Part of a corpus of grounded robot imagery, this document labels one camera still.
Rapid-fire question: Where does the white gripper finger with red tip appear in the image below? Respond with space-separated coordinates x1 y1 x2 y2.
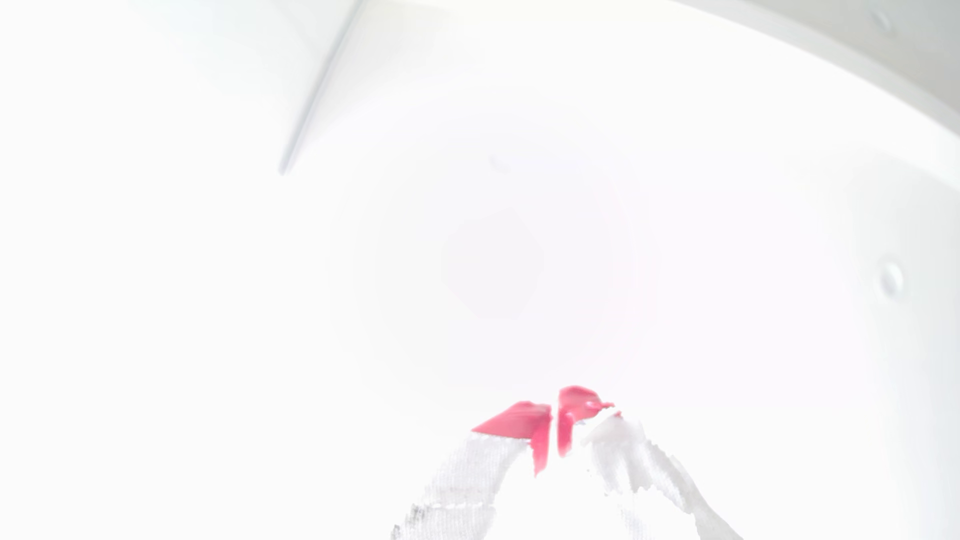
390 400 553 540
556 385 745 540

